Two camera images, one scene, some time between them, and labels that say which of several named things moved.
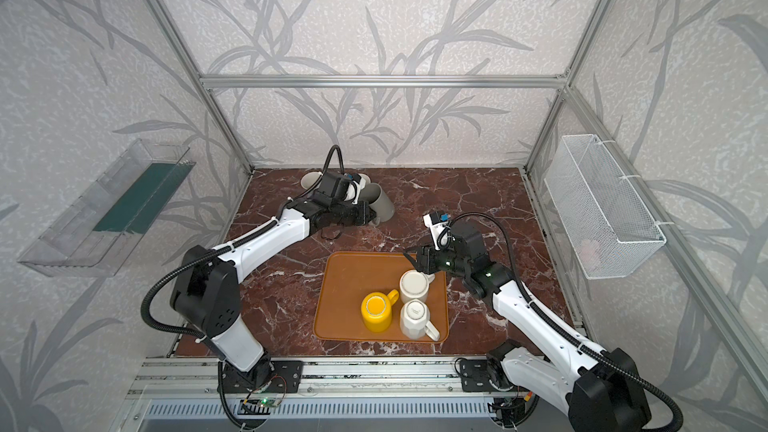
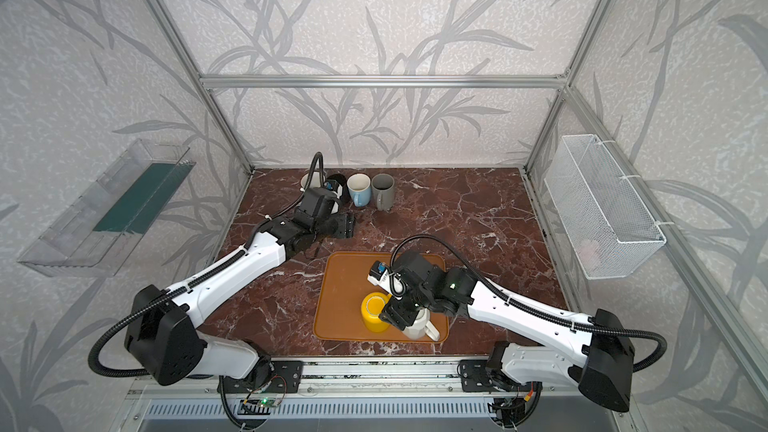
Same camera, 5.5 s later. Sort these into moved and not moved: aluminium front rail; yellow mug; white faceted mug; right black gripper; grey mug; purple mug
Moved: grey mug; right black gripper
Not moved: white faceted mug; aluminium front rail; purple mug; yellow mug
